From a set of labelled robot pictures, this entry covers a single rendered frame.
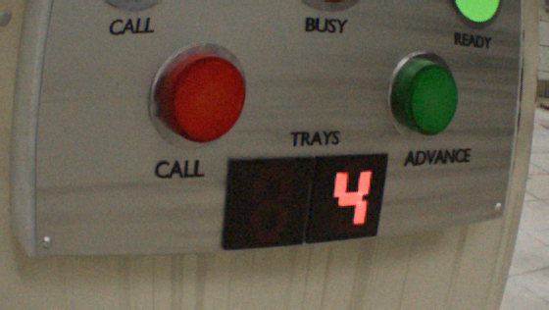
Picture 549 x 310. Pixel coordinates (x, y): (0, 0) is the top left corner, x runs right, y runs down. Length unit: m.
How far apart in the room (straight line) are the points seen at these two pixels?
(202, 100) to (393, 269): 0.16
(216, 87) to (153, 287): 0.10
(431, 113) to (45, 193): 0.16
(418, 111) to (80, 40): 0.14
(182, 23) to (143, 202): 0.06
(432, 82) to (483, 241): 0.13
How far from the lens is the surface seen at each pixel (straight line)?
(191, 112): 0.39
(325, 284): 0.49
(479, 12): 0.47
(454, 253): 0.54
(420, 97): 0.44
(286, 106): 0.42
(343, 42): 0.43
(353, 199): 0.44
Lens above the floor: 0.84
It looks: 14 degrees down
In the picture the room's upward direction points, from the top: 6 degrees clockwise
